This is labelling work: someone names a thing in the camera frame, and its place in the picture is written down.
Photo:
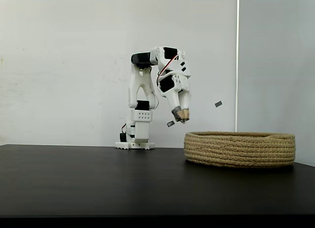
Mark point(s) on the grey tape piece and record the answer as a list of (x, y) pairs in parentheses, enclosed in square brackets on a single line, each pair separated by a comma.
[(218, 104), (169, 124)]

